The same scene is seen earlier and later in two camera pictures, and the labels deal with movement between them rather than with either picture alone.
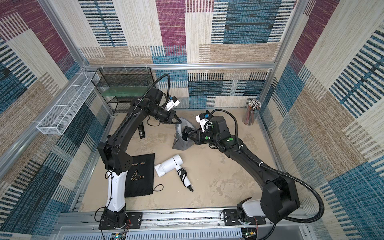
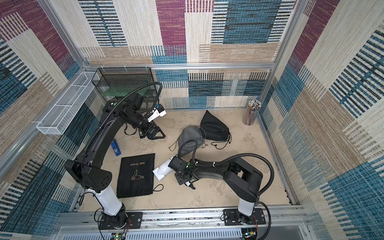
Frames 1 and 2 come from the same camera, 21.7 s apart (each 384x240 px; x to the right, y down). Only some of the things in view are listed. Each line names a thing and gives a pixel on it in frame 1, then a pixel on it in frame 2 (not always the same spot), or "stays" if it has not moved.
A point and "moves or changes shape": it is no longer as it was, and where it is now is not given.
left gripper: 173,116 to 149,134
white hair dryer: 176,161 stays
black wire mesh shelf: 120,86 stays
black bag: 140,179 stays
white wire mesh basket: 60,117 stays
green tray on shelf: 124,91 stays
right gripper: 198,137 to 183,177
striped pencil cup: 251,112 stays
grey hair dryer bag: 180,143 moves or changes shape
